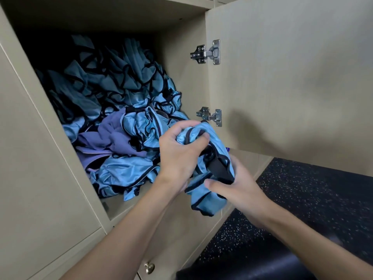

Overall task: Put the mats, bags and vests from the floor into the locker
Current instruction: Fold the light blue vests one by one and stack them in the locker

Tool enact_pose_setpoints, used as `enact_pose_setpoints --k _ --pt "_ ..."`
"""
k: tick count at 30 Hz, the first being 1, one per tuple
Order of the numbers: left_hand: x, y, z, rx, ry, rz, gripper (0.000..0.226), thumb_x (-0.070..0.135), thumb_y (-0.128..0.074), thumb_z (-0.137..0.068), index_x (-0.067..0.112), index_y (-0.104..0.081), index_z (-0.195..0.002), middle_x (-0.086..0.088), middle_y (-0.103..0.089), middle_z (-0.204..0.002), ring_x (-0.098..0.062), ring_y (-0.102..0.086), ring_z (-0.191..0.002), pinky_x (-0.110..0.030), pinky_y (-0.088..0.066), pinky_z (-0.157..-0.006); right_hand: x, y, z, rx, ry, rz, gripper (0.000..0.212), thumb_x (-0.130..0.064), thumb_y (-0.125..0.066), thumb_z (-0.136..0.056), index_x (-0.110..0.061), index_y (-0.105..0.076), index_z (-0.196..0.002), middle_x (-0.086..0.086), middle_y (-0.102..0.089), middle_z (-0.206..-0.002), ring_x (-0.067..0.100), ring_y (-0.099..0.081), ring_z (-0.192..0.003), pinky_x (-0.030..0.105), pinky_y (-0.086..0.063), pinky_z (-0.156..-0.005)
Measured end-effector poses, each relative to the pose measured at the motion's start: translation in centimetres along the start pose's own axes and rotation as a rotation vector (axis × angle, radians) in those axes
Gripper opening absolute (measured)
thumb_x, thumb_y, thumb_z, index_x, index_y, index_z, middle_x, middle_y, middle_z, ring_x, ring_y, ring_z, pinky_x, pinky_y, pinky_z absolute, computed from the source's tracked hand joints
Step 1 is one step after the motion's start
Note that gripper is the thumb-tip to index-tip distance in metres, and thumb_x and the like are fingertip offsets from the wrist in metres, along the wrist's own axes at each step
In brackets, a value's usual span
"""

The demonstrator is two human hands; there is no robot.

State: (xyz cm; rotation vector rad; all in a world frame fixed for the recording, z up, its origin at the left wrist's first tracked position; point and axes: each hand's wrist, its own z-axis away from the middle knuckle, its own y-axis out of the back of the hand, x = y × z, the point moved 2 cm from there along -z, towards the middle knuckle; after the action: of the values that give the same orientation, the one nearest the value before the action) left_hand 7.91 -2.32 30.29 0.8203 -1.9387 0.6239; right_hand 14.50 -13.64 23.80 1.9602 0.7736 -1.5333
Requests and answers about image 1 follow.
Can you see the person's right hand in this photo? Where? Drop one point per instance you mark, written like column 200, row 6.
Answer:
column 247, row 198

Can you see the person's left hand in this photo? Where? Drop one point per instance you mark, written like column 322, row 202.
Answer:
column 174, row 160

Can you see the person's right thumb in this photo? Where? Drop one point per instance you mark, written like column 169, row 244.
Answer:
column 217, row 185

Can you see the person's left thumb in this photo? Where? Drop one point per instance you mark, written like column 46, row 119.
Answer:
column 199, row 143

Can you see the blue sports bib black trim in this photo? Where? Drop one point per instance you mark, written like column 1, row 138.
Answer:
column 217, row 156

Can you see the person's right forearm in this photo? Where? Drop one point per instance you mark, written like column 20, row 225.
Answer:
column 309, row 244

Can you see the person's left forearm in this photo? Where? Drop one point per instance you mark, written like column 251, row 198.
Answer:
column 125, row 230

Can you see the silver door hinge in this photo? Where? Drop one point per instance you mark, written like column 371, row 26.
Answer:
column 212, row 116
column 208, row 52

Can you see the purple cloth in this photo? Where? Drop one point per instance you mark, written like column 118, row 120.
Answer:
column 116, row 137

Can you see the brass round knob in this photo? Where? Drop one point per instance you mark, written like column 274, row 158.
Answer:
column 149, row 268

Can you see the pile of blue bibs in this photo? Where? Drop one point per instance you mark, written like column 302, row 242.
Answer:
column 110, row 84

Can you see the beige cabinet door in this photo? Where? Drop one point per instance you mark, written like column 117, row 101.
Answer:
column 291, row 84

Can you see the beige wooden cabinet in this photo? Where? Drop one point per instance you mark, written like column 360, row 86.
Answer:
column 43, row 172

